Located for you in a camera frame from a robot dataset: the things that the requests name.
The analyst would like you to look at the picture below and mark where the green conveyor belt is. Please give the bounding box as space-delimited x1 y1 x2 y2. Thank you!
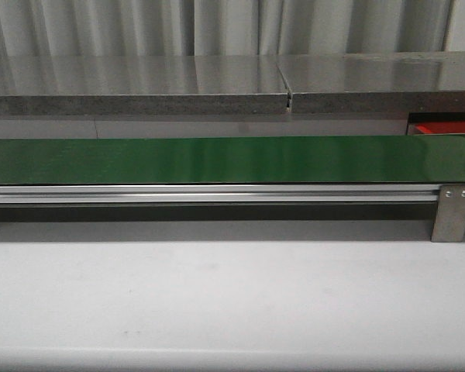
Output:
0 135 465 185

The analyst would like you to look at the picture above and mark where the right stainless steel counter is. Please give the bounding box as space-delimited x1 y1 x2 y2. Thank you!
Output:
277 51 465 114

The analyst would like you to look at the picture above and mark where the stainless steel counter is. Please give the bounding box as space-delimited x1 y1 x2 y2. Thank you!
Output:
0 56 289 116
277 51 465 114

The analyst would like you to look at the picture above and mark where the left stainless steel counter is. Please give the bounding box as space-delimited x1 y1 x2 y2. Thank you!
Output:
0 56 289 116

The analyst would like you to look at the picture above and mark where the red plastic tray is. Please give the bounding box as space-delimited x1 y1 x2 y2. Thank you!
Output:
413 121 465 135

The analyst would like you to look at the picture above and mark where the grey pleated curtain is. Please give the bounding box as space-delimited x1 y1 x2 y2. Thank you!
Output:
0 1 453 57

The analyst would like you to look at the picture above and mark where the aluminium conveyor side rail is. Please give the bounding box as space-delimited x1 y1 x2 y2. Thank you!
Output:
0 184 440 205

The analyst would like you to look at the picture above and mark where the steel conveyor support bracket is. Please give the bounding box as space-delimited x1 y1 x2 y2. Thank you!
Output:
431 184 465 243

